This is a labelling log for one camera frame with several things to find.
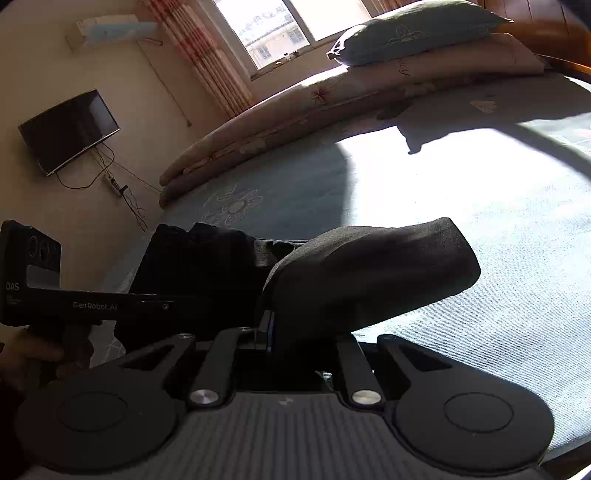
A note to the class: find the bed with blue floral sheet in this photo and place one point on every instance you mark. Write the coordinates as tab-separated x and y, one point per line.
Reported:
461	207

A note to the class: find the folded pink floral quilt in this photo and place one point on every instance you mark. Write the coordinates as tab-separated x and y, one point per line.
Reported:
323	92

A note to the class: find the pink patterned curtain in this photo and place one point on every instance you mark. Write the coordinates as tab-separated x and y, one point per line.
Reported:
203	50

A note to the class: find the blue-green pillow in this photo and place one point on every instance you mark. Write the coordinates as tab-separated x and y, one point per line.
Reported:
415	32

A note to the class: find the person's left hand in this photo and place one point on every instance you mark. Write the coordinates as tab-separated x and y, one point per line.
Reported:
37	353

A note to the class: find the wall air conditioner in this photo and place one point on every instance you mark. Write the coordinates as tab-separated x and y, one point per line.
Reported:
113	30

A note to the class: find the wall television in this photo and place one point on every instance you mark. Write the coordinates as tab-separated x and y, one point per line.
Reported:
69	131

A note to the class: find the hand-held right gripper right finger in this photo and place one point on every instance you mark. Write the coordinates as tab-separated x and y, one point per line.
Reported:
351	364

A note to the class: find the window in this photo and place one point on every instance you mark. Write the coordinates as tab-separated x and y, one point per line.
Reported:
286	27

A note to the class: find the wooden headboard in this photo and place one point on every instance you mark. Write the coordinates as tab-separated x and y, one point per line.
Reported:
545	27

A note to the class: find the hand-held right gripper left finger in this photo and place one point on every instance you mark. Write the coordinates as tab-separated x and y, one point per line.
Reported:
267	334

